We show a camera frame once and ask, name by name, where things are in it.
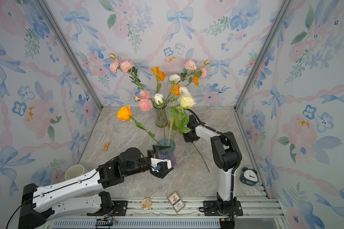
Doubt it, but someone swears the blue purple glass vase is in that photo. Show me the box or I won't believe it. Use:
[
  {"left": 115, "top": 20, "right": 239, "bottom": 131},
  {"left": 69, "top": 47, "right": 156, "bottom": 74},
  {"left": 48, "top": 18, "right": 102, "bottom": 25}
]
[{"left": 158, "top": 138, "right": 176, "bottom": 168}]

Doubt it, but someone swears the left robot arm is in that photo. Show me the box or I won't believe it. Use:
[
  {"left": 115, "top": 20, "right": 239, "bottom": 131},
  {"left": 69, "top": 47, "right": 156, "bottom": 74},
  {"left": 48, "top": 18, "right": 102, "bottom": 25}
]
[{"left": 18, "top": 145, "right": 173, "bottom": 229}]

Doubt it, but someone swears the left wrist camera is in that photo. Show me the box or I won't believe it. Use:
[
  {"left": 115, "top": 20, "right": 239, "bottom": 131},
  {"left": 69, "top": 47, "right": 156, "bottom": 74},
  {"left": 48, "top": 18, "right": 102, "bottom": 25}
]
[{"left": 150, "top": 157, "right": 172, "bottom": 172}]

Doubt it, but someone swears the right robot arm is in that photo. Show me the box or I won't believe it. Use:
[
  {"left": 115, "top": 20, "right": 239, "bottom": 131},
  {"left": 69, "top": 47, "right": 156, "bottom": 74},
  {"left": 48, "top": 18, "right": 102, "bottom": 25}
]
[{"left": 183, "top": 109, "right": 242, "bottom": 215}]

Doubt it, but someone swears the small wooden block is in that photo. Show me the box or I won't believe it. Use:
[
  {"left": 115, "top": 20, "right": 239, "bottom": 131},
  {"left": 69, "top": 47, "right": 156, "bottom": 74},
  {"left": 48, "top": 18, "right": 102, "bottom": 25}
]
[{"left": 102, "top": 142, "right": 110, "bottom": 151}]

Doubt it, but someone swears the corner aluminium post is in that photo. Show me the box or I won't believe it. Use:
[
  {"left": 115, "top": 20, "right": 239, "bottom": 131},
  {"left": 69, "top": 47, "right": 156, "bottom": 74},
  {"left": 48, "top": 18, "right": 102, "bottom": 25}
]
[
  {"left": 235, "top": 0, "right": 292, "bottom": 112},
  {"left": 34, "top": 0, "right": 103, "bottom": 110}
]

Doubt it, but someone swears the aluminium rail frame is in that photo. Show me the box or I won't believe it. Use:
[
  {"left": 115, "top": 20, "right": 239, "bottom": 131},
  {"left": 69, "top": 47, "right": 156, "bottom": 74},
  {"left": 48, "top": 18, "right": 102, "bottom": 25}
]
[{"left": 41, "top": 196, "right": 289, "bottom": 229}]

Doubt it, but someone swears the pink rose stem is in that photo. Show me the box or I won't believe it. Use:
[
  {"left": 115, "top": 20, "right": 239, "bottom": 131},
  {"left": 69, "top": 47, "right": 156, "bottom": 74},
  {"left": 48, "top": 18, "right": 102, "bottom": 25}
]
[
  {"left": 109, "top": 53, "right": 145, "bottom": 90},
  {"left": 177, "top": 60, "right": 210, "bottom": 87}
]

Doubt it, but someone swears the cream white cup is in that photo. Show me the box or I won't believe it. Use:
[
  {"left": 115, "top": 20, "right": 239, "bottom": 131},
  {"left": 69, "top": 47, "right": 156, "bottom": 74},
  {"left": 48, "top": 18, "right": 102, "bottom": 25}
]
[{"left": 65, "top": 165, "right": 85, "bottom": 180}]

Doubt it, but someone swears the black corrugated cable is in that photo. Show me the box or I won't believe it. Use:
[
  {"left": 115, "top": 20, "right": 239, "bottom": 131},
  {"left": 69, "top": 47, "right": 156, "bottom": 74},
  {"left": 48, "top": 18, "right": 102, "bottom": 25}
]
[{"left": 184, "top": 108, "right": 243, "bottom": 224}]

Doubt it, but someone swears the orange marigold flower stem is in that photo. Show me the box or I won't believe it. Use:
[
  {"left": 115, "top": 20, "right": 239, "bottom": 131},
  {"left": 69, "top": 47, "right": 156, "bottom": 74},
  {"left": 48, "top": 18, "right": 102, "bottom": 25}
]
[{"left": 192, "top": 143, "right": 210, "bottom": 173}]

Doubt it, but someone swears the framed card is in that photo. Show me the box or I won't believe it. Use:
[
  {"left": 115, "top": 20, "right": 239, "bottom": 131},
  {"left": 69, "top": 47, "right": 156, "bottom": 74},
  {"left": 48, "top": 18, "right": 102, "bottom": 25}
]
[{"left": 167, "top": 191, "right": 186, "bottom": 213}]

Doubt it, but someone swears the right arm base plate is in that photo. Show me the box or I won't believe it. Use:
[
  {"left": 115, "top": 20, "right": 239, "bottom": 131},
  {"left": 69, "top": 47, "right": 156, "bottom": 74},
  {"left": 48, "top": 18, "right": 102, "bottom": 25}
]
[{"left": 199, "top": 200, "right": 243, "bottom": 218}]

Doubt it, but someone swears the cream rose stem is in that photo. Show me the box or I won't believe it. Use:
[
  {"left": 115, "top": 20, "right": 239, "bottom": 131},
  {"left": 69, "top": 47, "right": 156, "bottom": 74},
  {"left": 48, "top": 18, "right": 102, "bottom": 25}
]
[{"left": 168, "top": 94, "right": 196, "bottom": 146}]

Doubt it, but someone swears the white flower stem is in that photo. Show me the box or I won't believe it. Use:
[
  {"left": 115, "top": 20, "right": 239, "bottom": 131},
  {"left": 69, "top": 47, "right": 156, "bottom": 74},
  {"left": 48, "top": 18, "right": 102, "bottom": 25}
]
[{"left": 168, "top": 74, "right": 196, "bottom": 146}]

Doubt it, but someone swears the orange rose stem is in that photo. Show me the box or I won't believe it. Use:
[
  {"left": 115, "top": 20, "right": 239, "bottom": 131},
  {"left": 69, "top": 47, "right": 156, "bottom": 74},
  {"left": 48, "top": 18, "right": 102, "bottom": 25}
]
[{"left": 117, "top": 106, "right": 157, "bottom": 142}]

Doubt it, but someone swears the yellow poppy flower stem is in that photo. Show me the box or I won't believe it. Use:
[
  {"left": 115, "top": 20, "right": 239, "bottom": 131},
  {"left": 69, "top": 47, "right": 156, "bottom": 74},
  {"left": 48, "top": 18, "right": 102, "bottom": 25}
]
[{"left": 151, "top": 66, "right": 166, "bottom": 103}]

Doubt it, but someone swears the right corner aluminium post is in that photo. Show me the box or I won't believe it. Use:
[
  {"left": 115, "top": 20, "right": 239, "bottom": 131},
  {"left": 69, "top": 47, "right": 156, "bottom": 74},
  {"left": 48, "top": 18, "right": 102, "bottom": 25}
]
[{"left": 235, "top": 0, "right": 292, "bottom": 112}]

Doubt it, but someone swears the white rosebud stem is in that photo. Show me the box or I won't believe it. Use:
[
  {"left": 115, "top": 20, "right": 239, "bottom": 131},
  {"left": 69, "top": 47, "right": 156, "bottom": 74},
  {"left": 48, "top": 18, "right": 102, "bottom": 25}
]
[{"left": 153, "top": 93, "right": 168, "bottom": 138}]

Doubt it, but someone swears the clear grey glass vase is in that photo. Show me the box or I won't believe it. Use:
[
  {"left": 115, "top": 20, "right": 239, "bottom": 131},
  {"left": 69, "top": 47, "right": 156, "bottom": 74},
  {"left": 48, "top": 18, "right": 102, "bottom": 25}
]
[{"left": 153, "top": 99, "right": 169, "bottom": 128}]

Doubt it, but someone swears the round beige coaster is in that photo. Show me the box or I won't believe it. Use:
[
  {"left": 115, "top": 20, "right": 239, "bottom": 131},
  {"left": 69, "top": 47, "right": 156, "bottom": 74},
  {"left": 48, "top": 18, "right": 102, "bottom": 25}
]
[{"left": 140, "top": 198, "right": 152, "bottom": 210}]

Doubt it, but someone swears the pink carnation stem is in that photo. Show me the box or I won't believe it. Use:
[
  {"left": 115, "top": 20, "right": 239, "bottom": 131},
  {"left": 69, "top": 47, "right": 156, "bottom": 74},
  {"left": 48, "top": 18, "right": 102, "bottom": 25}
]
[{"left": 134, "top": 90, "right": 153, "bottom": 112}]

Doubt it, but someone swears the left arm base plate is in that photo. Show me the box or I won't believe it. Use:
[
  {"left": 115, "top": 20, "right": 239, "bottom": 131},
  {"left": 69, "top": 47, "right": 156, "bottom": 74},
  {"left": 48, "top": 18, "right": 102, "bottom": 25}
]
[{"left": 86, "top": 199, "right": 129, "bottom": 217}]

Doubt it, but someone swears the left corner aluminium post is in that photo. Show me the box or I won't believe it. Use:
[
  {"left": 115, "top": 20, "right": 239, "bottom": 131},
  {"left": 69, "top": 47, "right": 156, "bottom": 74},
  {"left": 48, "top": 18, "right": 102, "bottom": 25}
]
[{"left": 34, "top": 0, "right": 103, "bottom": 110}]

